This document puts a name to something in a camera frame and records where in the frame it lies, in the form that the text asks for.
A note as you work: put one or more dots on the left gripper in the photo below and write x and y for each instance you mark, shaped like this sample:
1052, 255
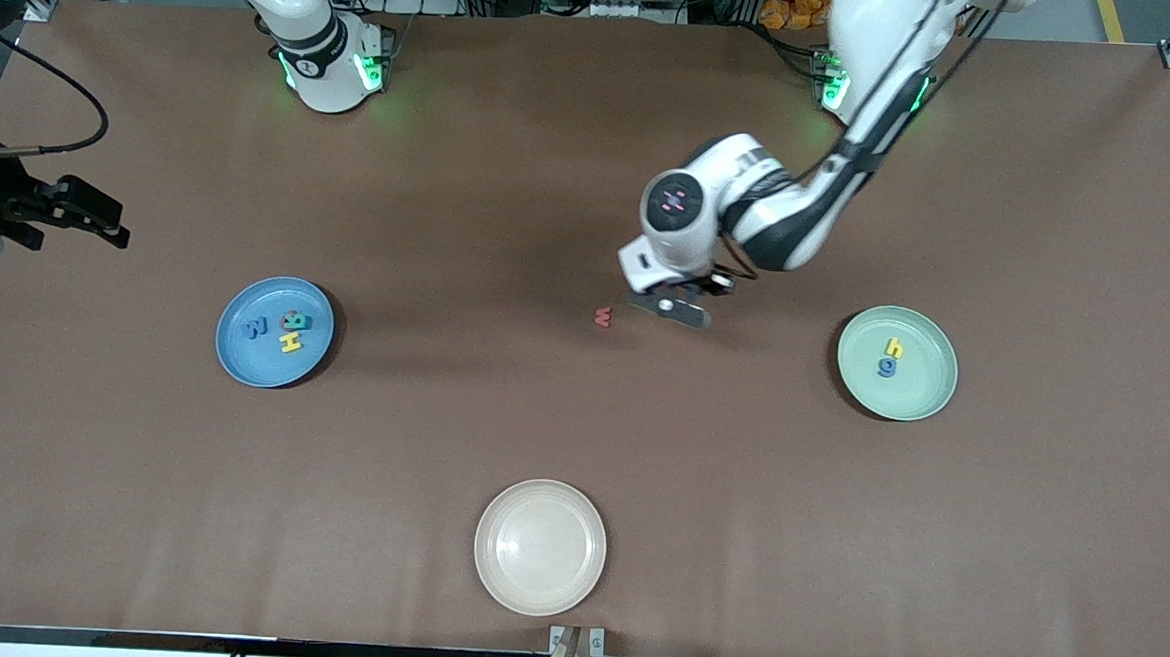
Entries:
719, 282

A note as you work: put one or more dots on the yellow foam letter h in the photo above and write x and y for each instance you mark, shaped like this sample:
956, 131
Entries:
291, 343
894, 349

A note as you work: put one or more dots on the blue foam letter g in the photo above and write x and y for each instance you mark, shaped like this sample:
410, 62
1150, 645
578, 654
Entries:
886, 368

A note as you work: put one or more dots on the blue foam letter M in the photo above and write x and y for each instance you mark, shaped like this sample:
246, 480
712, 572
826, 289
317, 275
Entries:
255, 329

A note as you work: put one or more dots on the teal foam letter R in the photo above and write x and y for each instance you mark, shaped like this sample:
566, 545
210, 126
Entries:
299, 321

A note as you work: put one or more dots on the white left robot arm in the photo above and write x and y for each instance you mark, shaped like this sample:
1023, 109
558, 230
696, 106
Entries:
859, 73

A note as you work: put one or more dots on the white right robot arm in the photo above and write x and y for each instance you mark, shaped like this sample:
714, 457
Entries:
328, 75

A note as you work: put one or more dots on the green plate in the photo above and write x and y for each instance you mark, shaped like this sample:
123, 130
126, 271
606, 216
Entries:
912, 391

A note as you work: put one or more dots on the blue plate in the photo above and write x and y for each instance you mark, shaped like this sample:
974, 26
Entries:
272, 372

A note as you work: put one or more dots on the beige plate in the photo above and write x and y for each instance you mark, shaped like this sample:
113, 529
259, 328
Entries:
540, 548

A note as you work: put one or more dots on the red foam letter m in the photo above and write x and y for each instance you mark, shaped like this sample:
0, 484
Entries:
603, 317

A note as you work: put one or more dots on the orange packet pile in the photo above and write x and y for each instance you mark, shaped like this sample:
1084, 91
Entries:
792, 4

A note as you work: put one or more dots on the metal table edge bracket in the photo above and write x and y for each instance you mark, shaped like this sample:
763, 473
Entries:
597, 642

